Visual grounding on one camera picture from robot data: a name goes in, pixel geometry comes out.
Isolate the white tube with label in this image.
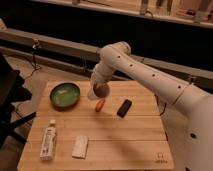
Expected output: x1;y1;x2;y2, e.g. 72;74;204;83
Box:
40;119;56;161

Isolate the black cable on floor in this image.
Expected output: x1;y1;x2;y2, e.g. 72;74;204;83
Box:
23;39;43;81

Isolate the black rectangular block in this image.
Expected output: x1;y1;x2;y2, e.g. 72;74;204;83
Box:
117;99;132;118

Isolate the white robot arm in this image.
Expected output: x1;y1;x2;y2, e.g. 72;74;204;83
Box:
88;41;213;171

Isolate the green ceramic bowl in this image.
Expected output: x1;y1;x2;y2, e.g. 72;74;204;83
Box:
49;82;80;108

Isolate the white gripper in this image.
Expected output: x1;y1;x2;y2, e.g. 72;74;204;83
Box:
90;62;115;91

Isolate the black office chair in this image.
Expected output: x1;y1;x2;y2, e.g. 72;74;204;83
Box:
0;51;36;148

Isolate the orange carrot toy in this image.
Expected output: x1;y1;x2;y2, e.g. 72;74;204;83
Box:
95;99;106;112

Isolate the white ceramic cup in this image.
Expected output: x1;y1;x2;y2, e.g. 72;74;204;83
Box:
88;83;110;100

